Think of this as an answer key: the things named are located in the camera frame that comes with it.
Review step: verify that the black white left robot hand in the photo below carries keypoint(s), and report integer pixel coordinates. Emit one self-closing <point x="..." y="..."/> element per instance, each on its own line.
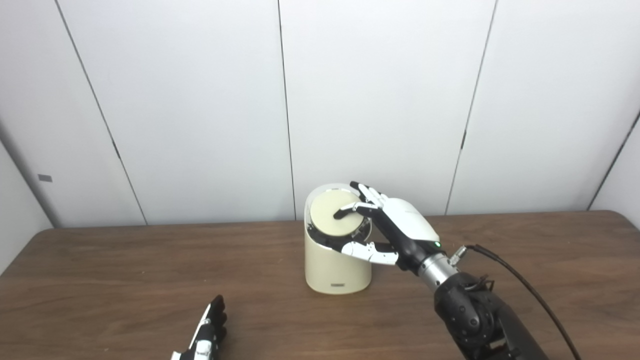
<point x="207" y="340"/>

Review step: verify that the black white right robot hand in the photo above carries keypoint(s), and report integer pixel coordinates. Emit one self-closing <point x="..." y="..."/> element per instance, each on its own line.
<point x="407" y="225"/>

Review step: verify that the round cream bin lid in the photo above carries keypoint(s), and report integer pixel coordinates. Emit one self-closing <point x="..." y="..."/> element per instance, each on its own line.
<point x="325" y="215"/>

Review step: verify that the cream-colored bin body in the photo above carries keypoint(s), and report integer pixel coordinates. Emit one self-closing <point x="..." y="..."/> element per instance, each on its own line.
<point x="335" y="272"/>

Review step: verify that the small grey wall label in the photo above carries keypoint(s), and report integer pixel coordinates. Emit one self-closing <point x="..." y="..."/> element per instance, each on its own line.
<point x="45" y="178"/>

